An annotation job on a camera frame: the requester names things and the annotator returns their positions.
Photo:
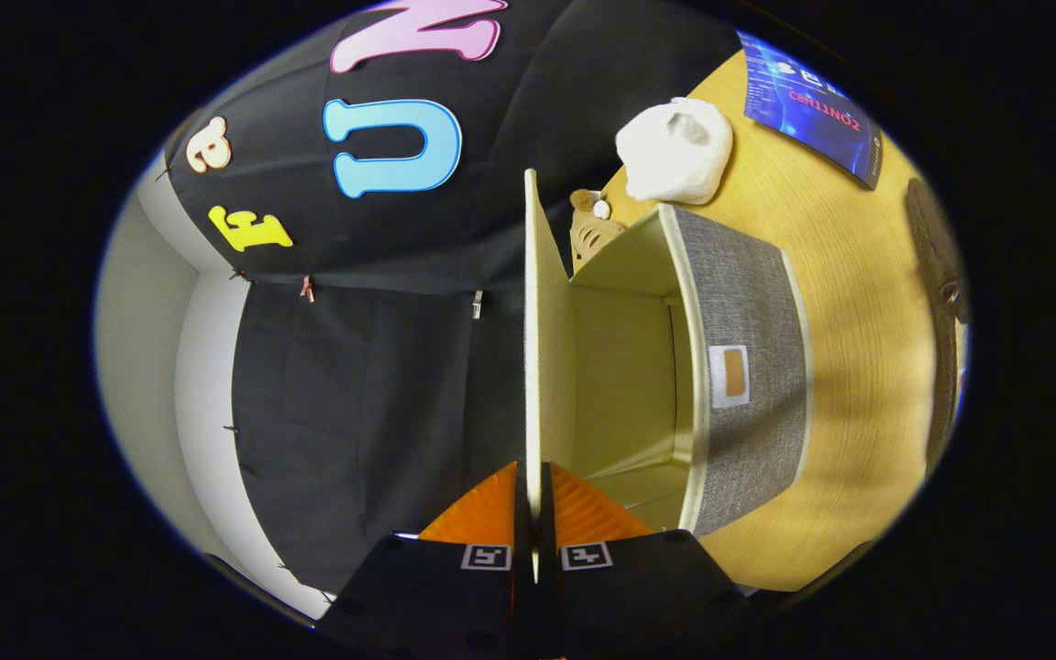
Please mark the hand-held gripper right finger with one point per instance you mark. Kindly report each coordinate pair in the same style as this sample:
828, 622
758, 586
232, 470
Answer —
638, 596

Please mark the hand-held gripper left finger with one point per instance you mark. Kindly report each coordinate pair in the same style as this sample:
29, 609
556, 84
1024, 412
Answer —
436, 596

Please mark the grey fabric storage box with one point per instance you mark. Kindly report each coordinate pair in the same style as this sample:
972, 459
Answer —
748, 302

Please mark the small metal clip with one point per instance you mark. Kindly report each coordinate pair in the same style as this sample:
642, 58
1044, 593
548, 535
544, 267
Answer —
478, 304

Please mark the small red clip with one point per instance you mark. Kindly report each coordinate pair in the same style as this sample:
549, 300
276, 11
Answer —
308, 289

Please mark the brown plush toy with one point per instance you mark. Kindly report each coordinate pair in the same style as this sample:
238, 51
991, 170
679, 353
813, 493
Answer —
590, 236

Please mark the white plush toy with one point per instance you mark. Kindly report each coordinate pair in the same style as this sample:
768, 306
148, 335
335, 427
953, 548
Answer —
675, 156

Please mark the dark blue book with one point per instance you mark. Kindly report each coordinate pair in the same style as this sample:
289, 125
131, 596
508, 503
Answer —
812, 110

